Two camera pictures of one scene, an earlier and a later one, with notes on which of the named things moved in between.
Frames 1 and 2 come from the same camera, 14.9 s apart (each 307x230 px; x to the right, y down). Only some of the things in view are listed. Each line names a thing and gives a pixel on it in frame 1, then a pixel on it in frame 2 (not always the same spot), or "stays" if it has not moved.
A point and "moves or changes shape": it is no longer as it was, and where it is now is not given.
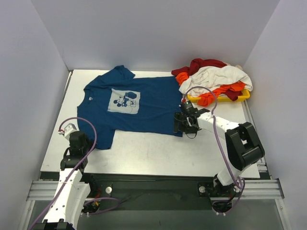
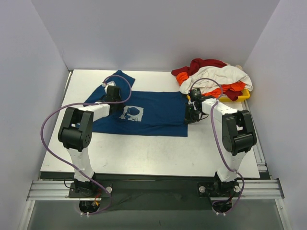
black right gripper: [181, 123] → [190, 115]
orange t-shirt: [205, 98] stays
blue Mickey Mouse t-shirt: [118, 103] moves or changes shape
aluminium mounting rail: [252, 189] stays
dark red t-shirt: [197, 63] stays
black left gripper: [78, 140] → [114, 100]
